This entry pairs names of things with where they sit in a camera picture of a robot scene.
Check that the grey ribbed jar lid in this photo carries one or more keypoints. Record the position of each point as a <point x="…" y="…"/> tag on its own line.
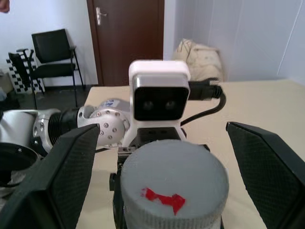
<point x="171" y="171"/>

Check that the bystander bare hand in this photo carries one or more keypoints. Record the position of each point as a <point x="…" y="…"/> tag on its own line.
<point x="3" y="4"/>

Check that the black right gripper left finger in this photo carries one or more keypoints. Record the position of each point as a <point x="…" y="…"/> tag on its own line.
<point x="59" y="181"/>

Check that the black white checkerboard panel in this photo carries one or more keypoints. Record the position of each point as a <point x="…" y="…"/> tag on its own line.
<point x="16" y="81"/>

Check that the dark brown wooden door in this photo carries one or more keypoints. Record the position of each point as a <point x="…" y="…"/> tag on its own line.
<point x="128" y="43"/>

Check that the black office chair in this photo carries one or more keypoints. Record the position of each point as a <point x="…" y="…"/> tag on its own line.
<point x="51" y="46"/>

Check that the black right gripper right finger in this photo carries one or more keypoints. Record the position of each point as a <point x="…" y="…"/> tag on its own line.
<point x="269" y="171"/>

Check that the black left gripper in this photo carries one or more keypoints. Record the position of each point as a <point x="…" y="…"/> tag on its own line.
<point x="155" y="134"/>

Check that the white depth camera module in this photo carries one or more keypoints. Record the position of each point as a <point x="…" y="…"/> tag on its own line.
<point x="157" y="69"/>

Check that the silver robot torso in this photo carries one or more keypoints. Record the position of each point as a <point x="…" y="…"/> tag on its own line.
<point x="16" y="126"/>

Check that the beige stuffed bag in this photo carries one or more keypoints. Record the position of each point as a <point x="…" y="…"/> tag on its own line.
<point x="202" y="62"/>

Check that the black metal stand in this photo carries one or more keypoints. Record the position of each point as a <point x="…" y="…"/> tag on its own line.
<point x="25" y="50"/>

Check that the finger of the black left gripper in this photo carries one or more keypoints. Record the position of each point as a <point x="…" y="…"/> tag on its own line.
<point x="223" y="225"/>
<point x="117" y="205"/>

